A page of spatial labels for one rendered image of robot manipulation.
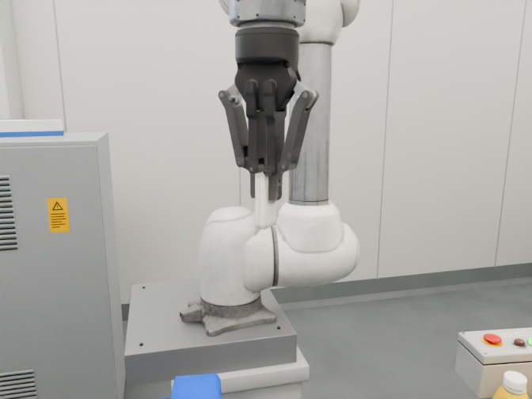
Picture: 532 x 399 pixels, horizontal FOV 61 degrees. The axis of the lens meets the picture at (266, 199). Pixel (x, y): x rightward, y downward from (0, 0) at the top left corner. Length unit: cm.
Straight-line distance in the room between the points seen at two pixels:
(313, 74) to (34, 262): 146
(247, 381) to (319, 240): 36
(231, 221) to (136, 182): 224
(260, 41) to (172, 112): 271
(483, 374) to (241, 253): 57
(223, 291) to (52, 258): 114
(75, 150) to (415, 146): 265
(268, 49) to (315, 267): 67
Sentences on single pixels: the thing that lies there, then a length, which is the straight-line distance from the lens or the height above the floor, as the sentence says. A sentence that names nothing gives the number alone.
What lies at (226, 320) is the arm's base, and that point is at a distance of 112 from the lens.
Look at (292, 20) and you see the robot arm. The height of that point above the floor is 170.
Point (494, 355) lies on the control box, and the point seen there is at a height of 110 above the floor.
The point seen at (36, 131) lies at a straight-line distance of 216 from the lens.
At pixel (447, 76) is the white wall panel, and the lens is 392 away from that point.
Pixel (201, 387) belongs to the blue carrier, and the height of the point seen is 123.
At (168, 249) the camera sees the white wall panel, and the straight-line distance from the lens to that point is 339.
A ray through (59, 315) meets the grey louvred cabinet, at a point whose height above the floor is 71.
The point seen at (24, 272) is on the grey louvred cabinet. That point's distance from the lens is 214.
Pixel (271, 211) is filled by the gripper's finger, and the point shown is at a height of 147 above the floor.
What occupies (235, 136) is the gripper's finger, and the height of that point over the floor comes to 157.
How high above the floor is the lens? 162
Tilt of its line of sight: 13 degrees down
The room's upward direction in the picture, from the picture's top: straight up
